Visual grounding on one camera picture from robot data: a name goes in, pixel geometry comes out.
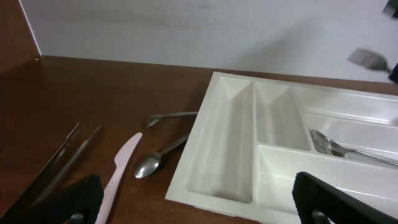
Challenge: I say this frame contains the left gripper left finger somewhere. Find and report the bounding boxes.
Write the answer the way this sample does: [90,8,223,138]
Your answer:
[1,174,104,224]

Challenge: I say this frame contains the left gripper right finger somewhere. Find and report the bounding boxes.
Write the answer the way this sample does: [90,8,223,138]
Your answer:
[292,172,397,224]

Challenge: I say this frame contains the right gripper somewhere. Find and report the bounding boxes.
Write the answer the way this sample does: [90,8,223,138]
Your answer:
[383,0,398,83]

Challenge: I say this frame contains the metal fork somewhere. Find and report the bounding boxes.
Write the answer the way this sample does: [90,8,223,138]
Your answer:
[348,48,392,73]

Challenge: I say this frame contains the large metal spoon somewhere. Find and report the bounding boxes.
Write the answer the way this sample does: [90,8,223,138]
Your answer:
[310,128,398,167]
[310,132,398,169]

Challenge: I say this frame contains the small teaspoon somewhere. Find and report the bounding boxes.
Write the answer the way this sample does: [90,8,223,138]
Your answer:
[134,134,189,179]
[143,111,199,129]

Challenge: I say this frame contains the white plastic cutlery tray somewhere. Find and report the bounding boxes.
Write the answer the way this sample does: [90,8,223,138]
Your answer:
[165,72,397,223]

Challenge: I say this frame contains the metal tongs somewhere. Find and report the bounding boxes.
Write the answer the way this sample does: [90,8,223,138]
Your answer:
[2,124,102,217]

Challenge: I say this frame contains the pink plastic knife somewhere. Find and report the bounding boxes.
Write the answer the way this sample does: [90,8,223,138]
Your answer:
[95,133,143,224]

